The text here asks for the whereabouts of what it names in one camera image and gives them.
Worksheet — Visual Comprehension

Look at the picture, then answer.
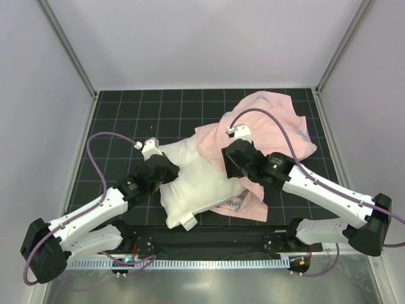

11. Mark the white pillow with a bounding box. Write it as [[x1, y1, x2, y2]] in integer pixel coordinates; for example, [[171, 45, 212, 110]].
[[159, 136, 246, 229]]

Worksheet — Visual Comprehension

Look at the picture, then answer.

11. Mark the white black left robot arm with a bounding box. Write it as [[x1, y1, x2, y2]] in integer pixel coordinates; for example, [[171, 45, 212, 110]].
[[20, 155, 180, 286]]

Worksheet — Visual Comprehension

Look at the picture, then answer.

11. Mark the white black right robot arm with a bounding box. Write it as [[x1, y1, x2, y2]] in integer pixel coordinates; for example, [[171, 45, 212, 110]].
[[221, 139, 392, 257]]

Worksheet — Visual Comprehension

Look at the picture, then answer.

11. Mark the aluminium frame post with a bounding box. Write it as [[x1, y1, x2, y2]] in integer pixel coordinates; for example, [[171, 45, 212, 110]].
[[315, 0, 375, 95], [36, 0, 97, 99]]

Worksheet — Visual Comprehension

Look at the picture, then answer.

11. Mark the left aluminium frame post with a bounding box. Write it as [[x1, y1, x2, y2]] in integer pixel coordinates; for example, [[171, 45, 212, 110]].
[[36, 0, 97, 99]]

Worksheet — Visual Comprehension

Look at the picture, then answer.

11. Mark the right aluminium frame post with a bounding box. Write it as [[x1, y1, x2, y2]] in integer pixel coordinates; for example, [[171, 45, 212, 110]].
[[315, 0, 375, 95]]

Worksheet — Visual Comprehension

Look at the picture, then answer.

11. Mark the black gridded work mat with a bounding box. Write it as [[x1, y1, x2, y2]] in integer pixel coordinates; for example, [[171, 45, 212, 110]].
[[63, 88, 338, 226]]

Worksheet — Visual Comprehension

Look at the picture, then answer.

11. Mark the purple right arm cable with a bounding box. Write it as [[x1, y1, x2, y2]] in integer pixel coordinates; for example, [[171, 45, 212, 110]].
[[230, 108, 405, 279]]

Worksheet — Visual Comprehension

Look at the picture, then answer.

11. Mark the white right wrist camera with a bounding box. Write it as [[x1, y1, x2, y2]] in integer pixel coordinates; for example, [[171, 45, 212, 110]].
[[226, 124, 252, 143]]

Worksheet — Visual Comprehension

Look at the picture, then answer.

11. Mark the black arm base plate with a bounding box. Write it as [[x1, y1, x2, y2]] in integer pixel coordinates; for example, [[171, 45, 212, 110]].
[[108, 225, 323, 261]]

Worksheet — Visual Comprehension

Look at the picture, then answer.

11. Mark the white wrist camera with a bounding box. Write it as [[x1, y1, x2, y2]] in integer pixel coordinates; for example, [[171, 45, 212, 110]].
[[226, 124, 252, 143], [134, 137, 162, 161]]

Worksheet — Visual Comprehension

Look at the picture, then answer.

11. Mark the slotted grey cable duct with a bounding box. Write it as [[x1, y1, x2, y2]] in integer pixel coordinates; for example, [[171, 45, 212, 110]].
[[66, 257, 290, 271]]

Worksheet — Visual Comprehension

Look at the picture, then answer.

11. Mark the blue white pillow label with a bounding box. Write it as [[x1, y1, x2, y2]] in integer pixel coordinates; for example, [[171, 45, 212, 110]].
[[180, 213, 197, 231]]

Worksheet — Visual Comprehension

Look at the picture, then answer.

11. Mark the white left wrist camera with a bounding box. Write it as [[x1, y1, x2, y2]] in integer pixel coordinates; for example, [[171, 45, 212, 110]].
[[134, 137, 162, 161]]

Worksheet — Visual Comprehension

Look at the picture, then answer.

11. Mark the pink purple printed pillowcase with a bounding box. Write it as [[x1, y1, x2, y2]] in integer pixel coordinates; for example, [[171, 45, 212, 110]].
[[195, 91, 317, 222]]

